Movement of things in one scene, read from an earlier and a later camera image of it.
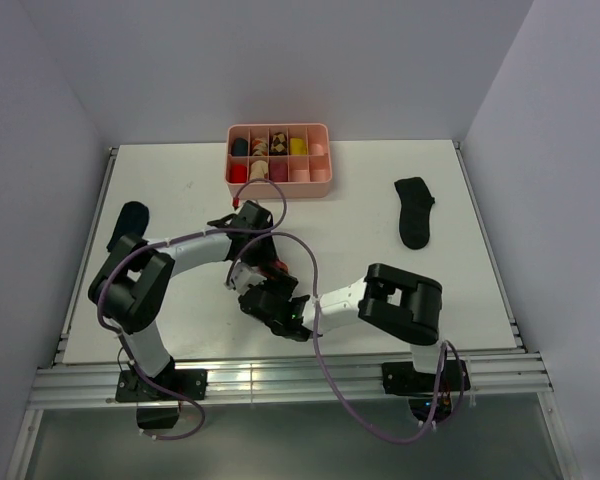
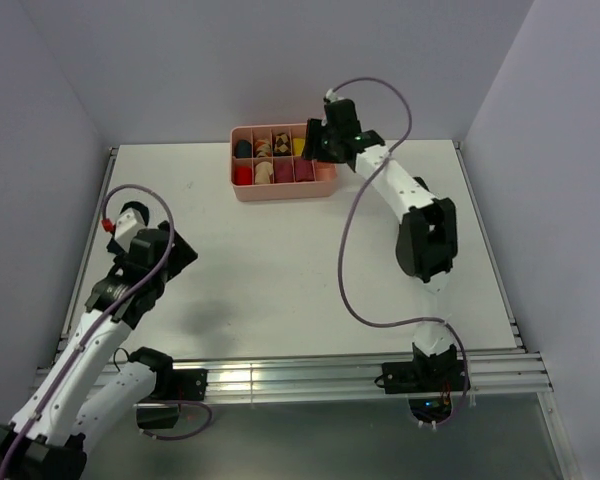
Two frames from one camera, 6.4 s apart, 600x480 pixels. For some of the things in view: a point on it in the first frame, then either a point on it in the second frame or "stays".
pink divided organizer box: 294,155 stays
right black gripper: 287,283 -> 315,128
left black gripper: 266,255 -> 180,256
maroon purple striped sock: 271,269 -> 304,170
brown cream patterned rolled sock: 259,147 stays
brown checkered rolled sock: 279,144 stays
